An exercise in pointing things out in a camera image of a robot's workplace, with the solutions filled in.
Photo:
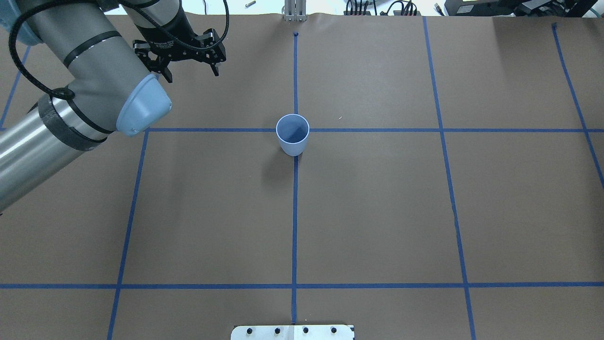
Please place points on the black power strip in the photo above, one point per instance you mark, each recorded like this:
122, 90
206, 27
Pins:
381, 8

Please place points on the light blue plastic cup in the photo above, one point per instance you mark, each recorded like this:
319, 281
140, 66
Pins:
292, 131

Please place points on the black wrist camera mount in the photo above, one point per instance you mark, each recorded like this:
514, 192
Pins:
157, 56

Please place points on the aluminium frame post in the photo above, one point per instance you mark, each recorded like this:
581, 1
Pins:
295, 11

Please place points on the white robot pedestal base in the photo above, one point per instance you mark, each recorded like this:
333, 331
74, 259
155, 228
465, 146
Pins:
294, 332

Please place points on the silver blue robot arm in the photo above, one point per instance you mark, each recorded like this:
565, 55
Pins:
112, 89

